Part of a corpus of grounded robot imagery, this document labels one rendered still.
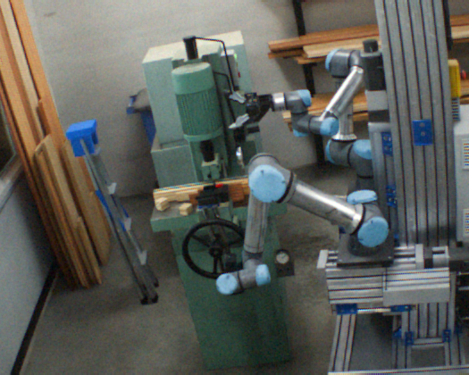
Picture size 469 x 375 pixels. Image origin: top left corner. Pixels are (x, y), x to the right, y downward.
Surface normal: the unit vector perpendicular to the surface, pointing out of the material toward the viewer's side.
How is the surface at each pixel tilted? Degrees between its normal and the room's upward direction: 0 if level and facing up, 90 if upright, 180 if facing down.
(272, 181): 86
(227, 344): 90
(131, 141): 90
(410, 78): 90
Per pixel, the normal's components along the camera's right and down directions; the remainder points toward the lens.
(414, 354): -0.18, -0.90
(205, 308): -0.04, 0.42
